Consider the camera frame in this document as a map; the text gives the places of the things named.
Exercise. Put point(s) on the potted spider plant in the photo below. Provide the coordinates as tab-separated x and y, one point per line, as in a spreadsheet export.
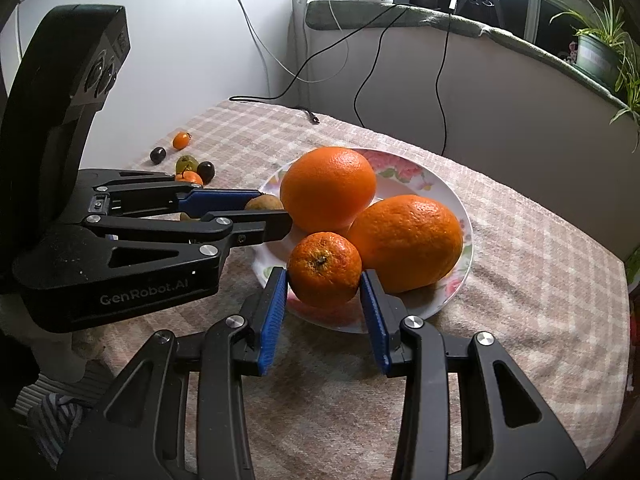
595	55

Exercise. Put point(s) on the dark purple plum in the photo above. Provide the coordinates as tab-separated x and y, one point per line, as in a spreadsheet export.
205	170
158	155

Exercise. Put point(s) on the tiny orange kumquat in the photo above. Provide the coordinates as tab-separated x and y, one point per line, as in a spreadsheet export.
181	140

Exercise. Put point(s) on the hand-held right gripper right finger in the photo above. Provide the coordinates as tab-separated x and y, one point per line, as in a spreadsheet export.
375	315

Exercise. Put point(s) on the mandarin with twig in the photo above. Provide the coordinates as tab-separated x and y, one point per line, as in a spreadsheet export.
190	178

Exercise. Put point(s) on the grey windowsill mat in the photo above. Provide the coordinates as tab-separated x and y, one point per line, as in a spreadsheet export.
525	42

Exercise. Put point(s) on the person's left hand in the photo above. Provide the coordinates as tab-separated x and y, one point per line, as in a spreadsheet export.
82	352

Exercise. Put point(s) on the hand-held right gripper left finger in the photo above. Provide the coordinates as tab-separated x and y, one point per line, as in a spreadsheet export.
272	312

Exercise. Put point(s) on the large smooth round orange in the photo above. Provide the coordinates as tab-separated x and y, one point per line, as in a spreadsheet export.
327	187

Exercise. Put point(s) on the small green fruit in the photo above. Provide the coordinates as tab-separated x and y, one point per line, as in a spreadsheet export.
184	163

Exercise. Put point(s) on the plain small mandarin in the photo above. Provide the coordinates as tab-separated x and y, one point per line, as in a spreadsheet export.
324	270

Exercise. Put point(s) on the floral white plate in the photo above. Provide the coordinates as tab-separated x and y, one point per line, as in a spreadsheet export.
440	195

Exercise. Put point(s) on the striped cloth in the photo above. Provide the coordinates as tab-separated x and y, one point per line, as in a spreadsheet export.
55	425

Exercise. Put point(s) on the small figurine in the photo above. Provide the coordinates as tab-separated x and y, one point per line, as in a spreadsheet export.
572	52

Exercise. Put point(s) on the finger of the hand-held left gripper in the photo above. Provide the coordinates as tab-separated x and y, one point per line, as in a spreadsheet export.
255	227
220	200

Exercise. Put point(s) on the large rough-skinned orange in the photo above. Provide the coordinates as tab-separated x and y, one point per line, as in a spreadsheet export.
405	242

